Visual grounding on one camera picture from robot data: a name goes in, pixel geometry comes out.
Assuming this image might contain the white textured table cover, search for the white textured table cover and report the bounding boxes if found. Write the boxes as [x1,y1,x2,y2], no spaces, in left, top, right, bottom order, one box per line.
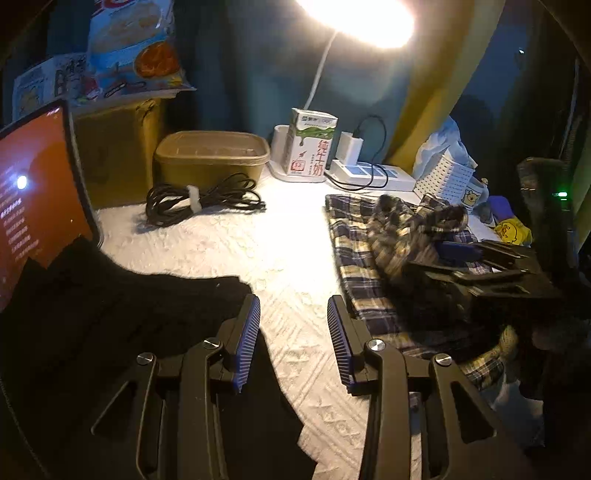
[95,175,509,480]

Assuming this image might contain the printed snack bag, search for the printed snack bag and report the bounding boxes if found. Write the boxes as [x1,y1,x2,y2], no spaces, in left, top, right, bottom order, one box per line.
[88,0,197,101]

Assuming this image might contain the white power strip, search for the white power strip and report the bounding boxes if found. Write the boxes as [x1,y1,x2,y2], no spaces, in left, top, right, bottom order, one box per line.
[329,159,416,193]

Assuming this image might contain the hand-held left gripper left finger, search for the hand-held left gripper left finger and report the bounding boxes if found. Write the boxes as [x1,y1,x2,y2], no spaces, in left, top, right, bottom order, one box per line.
[90,294,262,480]

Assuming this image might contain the yellow curtain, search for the yellow curtain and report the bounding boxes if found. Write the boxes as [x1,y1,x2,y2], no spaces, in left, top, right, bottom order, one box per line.
[388,0,509,172]

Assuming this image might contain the yellow plush toy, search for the yellow plush toy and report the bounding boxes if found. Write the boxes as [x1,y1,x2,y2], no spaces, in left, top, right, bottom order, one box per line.
[493,219,533,244]

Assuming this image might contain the brown cardboard box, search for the brown cardboard box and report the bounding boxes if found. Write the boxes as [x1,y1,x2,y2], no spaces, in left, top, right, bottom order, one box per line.
[74,95,168,209]

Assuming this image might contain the white desk lamp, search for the white desk lamp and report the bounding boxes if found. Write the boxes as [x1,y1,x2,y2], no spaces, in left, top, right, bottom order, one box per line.
[270,0,416,184]

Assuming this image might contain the brown lidded container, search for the brown lidded container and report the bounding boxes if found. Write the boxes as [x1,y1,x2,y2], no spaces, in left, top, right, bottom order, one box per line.
[154,130,271,191]

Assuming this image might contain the printed comic leaflet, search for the printed comic leaflet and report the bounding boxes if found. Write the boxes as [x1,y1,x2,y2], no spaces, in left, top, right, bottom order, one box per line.
[13,53,101,121]

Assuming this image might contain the white green milk carton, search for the white green milk carton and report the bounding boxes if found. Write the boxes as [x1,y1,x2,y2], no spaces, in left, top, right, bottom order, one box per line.
[287,107,339,177]

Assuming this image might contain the plaid pants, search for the plaid pants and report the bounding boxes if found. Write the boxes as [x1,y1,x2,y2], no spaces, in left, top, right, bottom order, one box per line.
[323,193,518,391]

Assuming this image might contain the white mug yellow print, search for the white mug yellow print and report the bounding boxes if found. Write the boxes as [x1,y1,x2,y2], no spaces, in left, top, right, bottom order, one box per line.
[462,178,489,214]

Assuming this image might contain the white plastic bag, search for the white plastic bag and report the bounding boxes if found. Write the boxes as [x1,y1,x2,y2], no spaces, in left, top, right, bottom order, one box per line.
[413,115,479,176]

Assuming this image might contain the purple cloth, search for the purple cloth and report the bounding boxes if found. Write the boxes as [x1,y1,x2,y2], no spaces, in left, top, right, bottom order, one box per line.
[487,196,514,223]

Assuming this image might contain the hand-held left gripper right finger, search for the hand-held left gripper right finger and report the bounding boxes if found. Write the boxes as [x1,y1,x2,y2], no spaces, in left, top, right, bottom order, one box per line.
[327,295,522,480]

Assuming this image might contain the black cloth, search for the black cloth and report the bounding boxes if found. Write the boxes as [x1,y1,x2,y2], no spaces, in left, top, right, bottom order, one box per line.
[0,237,319,480]

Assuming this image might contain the coiled black cable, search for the coiled black cable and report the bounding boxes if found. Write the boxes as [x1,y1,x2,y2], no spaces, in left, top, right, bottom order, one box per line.
[145,173,267,228]

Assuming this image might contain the tablet with red screen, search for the tablet with red screen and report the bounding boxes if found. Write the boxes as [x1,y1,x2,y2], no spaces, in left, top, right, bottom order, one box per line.
[0,99,105,315]

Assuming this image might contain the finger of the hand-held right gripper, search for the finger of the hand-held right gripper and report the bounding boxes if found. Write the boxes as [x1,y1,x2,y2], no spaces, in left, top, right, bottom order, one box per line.
[406,264,533,297]
[434,240,533,267]

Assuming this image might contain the white charger plug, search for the white charger plug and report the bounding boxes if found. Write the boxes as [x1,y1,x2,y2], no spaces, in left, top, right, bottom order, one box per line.
[339,131,364,166]

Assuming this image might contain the white perforated basket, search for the white perforated basket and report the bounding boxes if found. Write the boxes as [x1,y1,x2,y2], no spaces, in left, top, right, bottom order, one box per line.
[413,152,476,207]

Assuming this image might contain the black charger cable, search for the black charger cable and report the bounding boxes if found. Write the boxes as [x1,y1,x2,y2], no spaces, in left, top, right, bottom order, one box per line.
[325,115,387,191]

